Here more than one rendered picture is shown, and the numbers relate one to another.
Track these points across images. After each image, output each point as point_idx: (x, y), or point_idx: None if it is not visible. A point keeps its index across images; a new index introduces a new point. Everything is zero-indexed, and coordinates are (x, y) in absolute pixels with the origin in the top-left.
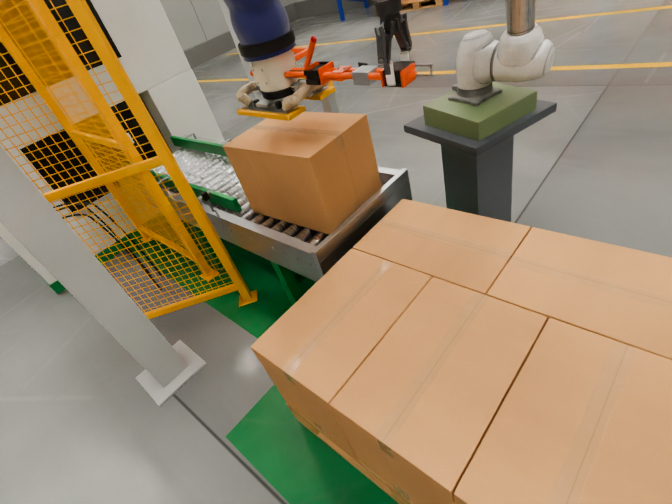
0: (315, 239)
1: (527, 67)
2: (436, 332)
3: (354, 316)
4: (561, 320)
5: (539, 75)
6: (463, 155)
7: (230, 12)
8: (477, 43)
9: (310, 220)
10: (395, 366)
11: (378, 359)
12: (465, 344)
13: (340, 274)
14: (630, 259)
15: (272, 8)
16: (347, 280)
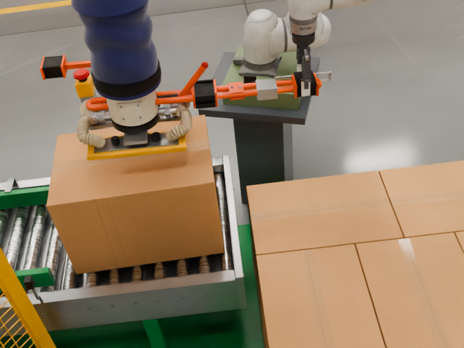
0: (206, 266)
1: (318, 40)
2: (405, 284)
3: (335, 311)
4: (462, 230)
5: (324, 43)
6: (265, 123)
7: (107, 54)
8: (270, 24)
9: (190, 248)
10: (408, 325)
11: (391, 329)
12: (431, 279)
13: (277, 284)
14: (455, 170)
15: (151, 41)
16: (290, 286)
